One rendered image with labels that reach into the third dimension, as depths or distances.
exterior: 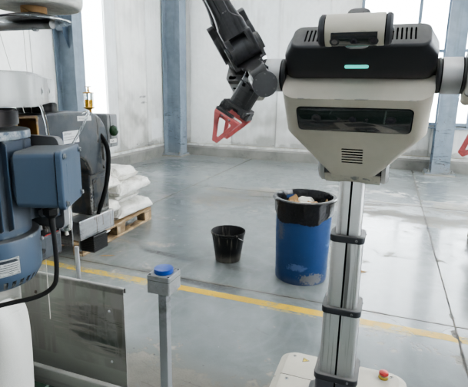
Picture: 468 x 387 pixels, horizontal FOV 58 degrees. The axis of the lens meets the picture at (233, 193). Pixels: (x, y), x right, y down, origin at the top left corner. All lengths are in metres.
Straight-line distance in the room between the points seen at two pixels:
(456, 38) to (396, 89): 7.31
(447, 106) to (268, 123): 3.41
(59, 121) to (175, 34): 8.71
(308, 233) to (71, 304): 1.88
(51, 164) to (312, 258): 2.66
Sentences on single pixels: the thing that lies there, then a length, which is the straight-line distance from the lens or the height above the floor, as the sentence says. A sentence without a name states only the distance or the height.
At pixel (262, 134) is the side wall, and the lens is 9.20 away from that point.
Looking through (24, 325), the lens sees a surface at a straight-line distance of 1.45.
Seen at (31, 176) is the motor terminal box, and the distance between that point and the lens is 0.69.
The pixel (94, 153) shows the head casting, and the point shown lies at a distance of 1.17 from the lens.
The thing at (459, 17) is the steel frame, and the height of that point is 2.69.
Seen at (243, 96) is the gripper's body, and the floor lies 1.38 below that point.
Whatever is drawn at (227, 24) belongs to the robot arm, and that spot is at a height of 1.54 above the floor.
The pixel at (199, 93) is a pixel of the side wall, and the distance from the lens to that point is 9.67.
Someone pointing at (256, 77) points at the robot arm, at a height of 1.43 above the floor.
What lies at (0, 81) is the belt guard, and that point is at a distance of 0.68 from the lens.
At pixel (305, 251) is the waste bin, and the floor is 0.28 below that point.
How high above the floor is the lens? 1.39
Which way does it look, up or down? 13 degrees down
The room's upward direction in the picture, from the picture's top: 1 degrees clockwise
